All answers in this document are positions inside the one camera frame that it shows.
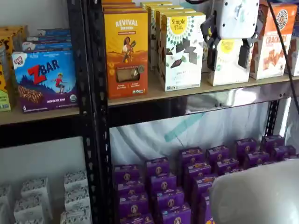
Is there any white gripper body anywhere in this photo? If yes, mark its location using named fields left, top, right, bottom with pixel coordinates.
left=216, top=0, right=260, bottom=40

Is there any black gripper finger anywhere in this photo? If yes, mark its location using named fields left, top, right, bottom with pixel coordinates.
left=237, top=34, right=258, bottom=69
left=200, top=14, right=221, bottom=72

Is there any Simple Mills almond bars box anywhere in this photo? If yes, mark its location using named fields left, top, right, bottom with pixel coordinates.
left=206, top=37, right=252, bottom=87
left=201, top=35, right=209, bottom=73

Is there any orange Pretzelized pretzel crackers box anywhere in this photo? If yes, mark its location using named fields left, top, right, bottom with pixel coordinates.
left=249, top=1, right=299, bottom=81

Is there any Simple Mills sweet thins box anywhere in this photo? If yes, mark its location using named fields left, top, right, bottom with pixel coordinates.
left=155, top=8, right=197, bottom=77
left=146, top=4, right=185, bottom=70
left=160, top=11, right=206, bottom=92
left=141, top=1, right=173, bottom=7

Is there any wooden shelf board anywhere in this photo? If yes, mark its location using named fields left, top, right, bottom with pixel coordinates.
left=107, top=70, right=299, bottom=107
left=0, top=102, right=80, bottom=126

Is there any orange Revival crackers box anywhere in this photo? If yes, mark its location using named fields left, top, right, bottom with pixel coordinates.
left=102, top=3, right=143, bottom=9
left=103, top=11, right=149, bottom=100
left=102, top=7, right=147, bottom=14

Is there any purple snack box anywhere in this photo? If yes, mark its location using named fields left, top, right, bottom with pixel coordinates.
left=234, top=138, right=257, bottom=157
left=199, top=192, right=214, bottom=224
left=149, top=174, right=178, bottom=196
left=214, top=158, right=239, bottom=175
left=116, top=181, right=146, bottom=199
left=113, top=164, right=141, bottom=185
left=154, top=187, right=185, bottom=212
left=271, top=145, right=297, bottom=161
left=118, top=193, right=150, bottom=219
left=192, top=175, right=218, bottom=199
left=178, top=146, right=203, bottom=165
left=160, top=203, right=192, bottom=224
left=119, top=212, right=155, bottom=224
left=260, top=134, right=285, bottom=153
left=244, top=151, right=271, bottom=168
left=145, top=157, right=171, bottom=178
left=184, top=161, right=213, bottom=182
left=205, top=145, right=230, bottom=164

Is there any blue purple Zbar box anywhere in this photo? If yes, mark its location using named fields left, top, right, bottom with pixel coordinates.
left=36, top=28, right=71, bottom=37
left=11, top=49, right=78, bottom=114
left=26, top=35, right=72, bottom=44
left=21, top=42, right=73, bottom=53

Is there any yellow Bobo's snack box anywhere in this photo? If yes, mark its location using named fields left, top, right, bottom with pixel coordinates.
left=0, top=64, right=12, bottom=112
left=0, top=35, right=16, bottom=68
left=0, top=25, right=29, bottom=51

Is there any white plastic backdrop sheet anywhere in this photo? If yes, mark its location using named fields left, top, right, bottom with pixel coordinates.
left=109, top=0, right=299, bottom=168

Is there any white patterned carton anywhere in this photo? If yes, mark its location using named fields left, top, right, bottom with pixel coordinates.
left=0, top=183, right=13, bottom=204
left=13, top=197, right=46, bottom=220
left=21, top=177, right=49, bottom=199
left=64, top=171, right=89, bottom=188
left=60, top=207, right=92, bottom=224
left=64, top=186, right=91, bottom=209
left=14, top=217, right=45, bottom=224

